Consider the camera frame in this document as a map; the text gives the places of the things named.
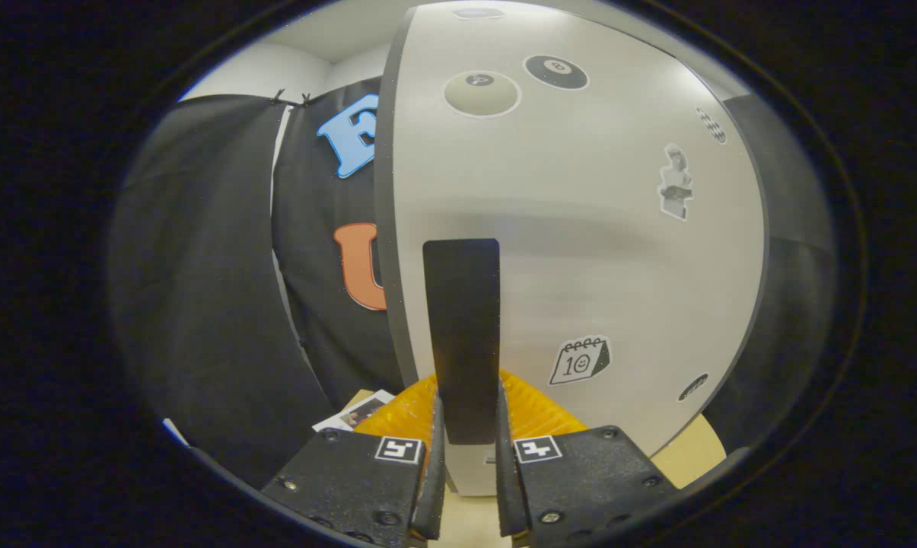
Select white book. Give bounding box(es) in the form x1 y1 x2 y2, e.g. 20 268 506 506
313 390 396 433

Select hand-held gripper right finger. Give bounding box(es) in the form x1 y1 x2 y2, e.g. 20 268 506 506
495 369 680 547

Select dark grey shoe cabinet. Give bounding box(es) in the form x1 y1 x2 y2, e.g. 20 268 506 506
373 8 771 457

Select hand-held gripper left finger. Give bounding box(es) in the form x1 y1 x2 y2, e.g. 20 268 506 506
262 374 447 547

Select black backdrop cloth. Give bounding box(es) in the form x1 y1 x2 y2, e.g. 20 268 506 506
108 76 839 488

